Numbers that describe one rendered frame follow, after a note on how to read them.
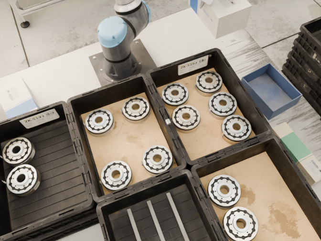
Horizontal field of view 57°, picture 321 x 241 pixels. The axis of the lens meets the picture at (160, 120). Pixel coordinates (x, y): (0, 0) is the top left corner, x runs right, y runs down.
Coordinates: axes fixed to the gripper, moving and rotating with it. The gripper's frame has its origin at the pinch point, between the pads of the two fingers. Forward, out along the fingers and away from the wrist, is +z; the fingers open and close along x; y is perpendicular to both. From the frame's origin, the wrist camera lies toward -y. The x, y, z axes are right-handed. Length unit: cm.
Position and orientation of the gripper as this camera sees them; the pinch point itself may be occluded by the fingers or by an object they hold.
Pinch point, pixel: (218, 0)
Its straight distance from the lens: 109.8
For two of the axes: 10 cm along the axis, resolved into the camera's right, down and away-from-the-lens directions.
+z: 0.5, 4.8, 8.7
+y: 4.2, 7.8, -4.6
